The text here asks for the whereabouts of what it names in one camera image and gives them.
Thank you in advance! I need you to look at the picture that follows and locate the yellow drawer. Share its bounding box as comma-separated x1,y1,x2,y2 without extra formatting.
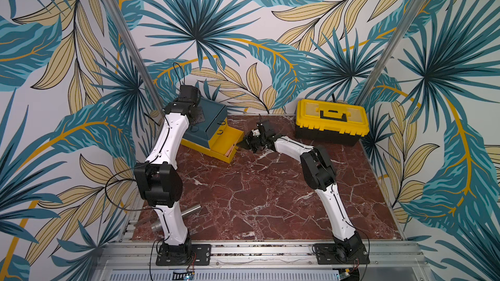
208,122,230,154
181,126,243,163

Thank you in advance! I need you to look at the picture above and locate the yellow bottom drawer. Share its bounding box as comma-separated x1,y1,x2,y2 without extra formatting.
181,126,243,163

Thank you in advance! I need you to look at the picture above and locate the pink fruit knife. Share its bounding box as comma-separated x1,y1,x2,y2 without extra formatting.
225,144,236,157

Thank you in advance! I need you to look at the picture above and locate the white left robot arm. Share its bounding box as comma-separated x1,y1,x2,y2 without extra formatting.
134,85,201,265

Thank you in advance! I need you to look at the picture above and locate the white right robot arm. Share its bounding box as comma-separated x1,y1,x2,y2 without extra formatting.
237,120,370,265

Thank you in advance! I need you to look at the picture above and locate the teal drawer cabinet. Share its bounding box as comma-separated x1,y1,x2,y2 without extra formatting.
183,98,227,149

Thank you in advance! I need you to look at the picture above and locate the yellow black toolbox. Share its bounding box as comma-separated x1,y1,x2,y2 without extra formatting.
295,99,370,146

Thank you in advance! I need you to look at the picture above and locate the silver metal cylinder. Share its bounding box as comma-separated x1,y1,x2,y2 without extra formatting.
151,204,202,232

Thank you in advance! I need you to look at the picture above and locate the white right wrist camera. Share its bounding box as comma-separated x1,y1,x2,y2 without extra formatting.
250,130,262,139

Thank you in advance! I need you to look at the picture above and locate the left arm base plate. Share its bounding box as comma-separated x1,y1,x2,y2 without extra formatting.
156,243,212,266

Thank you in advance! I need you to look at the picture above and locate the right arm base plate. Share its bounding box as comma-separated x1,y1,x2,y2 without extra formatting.
312,243,371,267

